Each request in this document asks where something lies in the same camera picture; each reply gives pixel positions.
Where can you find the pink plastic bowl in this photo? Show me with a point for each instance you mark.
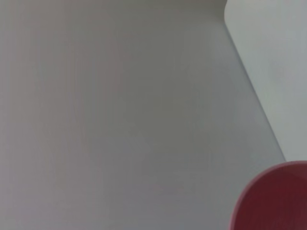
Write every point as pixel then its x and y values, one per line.
pixel 275 198

